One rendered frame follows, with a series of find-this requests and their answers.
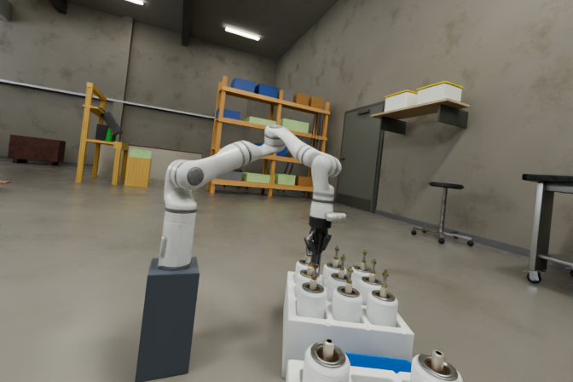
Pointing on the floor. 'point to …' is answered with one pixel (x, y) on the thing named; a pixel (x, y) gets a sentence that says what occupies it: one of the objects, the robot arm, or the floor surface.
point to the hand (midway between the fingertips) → (315, 258)
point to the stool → (444, 215)
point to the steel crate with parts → (36, 149)
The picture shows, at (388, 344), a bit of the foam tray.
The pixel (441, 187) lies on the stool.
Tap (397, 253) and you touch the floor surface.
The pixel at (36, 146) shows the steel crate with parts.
